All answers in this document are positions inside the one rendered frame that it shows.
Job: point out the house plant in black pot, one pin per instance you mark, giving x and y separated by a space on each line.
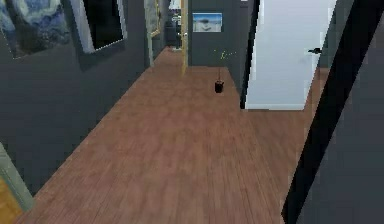
219 86

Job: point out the yellow wooden room door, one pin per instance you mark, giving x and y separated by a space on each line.
184 36

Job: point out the small blue landscape picture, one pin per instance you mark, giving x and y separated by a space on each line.
207 22

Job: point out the white room door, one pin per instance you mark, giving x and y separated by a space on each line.
283 53

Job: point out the blue swirl framed painting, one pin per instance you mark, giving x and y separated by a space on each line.
31 25

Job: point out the gold framed wall picture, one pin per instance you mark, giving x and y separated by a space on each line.
152 16

